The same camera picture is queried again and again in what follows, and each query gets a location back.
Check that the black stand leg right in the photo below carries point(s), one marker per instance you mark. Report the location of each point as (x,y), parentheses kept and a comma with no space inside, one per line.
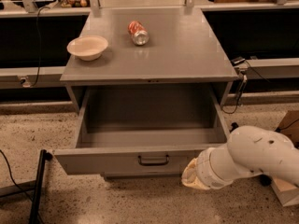
(234,126)

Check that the white bowl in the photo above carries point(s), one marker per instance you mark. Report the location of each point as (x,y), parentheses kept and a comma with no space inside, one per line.
(88,47)

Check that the cardboard box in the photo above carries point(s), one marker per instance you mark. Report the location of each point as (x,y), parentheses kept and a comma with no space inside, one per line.
(286,182)

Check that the grey top drawer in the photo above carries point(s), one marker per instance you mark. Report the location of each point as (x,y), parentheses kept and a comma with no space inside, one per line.
(116,124)

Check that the grey metal cabinet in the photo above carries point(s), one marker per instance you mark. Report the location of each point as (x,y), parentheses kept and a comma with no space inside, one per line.
(182,48)

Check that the black drawer handle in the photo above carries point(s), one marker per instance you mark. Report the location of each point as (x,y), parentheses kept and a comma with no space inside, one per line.
(153,161)

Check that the orange soda can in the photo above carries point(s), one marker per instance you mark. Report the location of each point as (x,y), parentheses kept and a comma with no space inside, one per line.
(138,33)

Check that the black stand leg left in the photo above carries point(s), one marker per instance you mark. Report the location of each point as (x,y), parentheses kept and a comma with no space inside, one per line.
(43,157)

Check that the black stand leg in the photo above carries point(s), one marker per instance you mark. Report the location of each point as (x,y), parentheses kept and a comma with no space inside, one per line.
(43,157)
(234,126)

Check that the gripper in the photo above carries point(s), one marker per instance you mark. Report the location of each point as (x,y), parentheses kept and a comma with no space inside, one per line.
(204,169)

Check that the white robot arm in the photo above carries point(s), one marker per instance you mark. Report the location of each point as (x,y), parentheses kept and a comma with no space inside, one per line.
(248,152)

